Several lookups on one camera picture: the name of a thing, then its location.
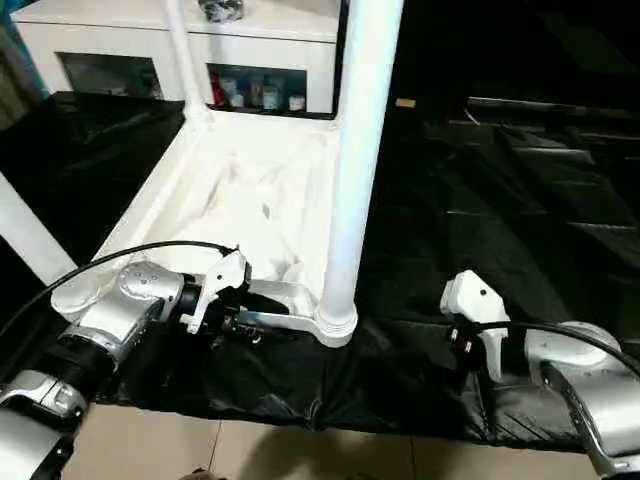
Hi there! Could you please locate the white plastic table top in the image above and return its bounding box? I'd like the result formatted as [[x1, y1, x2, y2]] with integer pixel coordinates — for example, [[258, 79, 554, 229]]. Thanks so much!
[[49, 102, 359, 349]]

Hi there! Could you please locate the black mat cover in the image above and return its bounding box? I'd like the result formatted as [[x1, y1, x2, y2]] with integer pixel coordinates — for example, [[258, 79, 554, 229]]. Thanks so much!
[[0, 89, 640, 446]]

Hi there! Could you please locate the white glass door cabinet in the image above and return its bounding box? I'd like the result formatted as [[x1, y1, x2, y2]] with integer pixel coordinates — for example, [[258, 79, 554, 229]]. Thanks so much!
[[10, 0, 339, 115]]

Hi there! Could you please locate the dark metal bar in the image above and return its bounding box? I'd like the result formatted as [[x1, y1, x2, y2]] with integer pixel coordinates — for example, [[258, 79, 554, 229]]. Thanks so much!
[[467, 97, 640, 115]]

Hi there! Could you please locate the dark speckled object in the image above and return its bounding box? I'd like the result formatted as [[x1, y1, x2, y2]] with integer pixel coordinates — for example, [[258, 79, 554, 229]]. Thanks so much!
[[197, 0, 245, 22]]

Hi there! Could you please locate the grey curtain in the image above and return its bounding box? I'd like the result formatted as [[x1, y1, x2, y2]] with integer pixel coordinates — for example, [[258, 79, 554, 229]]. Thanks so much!
[[0, 29, 39, 126]]

